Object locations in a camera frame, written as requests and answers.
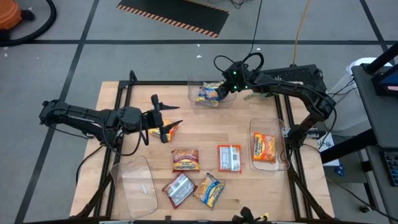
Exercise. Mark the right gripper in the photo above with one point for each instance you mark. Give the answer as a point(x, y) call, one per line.
point(227, 91)

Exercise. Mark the black metal table frame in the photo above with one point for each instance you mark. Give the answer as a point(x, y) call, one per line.
point(155, 83)

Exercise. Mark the black electronics box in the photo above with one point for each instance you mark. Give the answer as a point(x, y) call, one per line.
point(295, 73)

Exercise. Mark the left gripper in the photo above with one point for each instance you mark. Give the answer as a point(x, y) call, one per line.
point(154, 119)

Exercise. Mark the clear plastic bin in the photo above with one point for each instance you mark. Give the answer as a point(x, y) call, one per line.
point(264, 126)
point(133, 186)
point(227, 104)

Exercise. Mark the blue Maruchan noodle pack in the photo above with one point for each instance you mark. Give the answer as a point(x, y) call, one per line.
point(203, 100)
point(211, 90)
point(210, 191)

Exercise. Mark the black hazard striped floor mat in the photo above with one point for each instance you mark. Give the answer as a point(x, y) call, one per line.
point(174, 14)

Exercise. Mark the orange Maruchan noodle pack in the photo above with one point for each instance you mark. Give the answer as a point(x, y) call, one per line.
point(264, 147)
point(172, 134)
point(229, 158)

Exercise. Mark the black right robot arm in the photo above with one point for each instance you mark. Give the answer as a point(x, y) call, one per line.
point(295, 90)

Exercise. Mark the white plastic container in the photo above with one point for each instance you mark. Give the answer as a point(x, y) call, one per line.
point(351, 102)

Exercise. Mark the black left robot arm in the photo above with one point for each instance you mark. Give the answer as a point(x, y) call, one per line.
point(81, 116)

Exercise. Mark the dark desk monitor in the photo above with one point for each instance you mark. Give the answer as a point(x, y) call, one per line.
point(388, 82)

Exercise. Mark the grey desk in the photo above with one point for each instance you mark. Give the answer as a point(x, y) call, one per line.
point(379, 118)

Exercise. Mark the red Maruchan noodle pack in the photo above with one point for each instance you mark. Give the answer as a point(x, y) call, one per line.
point(178, 190)
point(185, 160)

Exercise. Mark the black keyboard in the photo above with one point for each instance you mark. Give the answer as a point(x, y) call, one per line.
point(392, 169)

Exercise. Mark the white paper sheet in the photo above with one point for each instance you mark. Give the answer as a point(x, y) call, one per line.
point(328, 146)

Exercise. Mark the orange shop vacuum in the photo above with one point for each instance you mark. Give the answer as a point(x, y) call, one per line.
point(8, 14)

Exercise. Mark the black device with yellow tag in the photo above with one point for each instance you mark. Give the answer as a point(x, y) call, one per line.
point(245, 214)

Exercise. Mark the black flat table bracket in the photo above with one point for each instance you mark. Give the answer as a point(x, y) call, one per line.
point(168, 219)

